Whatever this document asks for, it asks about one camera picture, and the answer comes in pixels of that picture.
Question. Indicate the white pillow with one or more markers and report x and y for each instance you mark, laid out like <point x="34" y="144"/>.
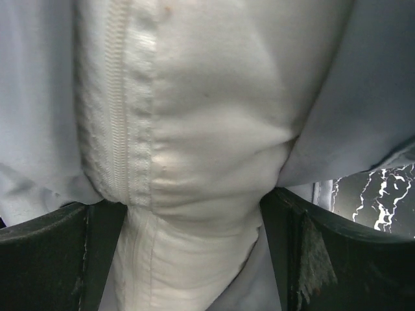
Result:
<point x="187" y="111"/>

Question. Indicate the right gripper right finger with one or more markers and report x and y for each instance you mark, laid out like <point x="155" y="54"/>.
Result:
<point x="323" y="261"/>

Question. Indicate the grey pillowcase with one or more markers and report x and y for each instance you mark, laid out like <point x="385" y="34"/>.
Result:
<point x="361" y="119"/>

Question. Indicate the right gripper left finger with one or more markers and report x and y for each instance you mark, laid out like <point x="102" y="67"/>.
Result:
<point x="61" y="260"/>

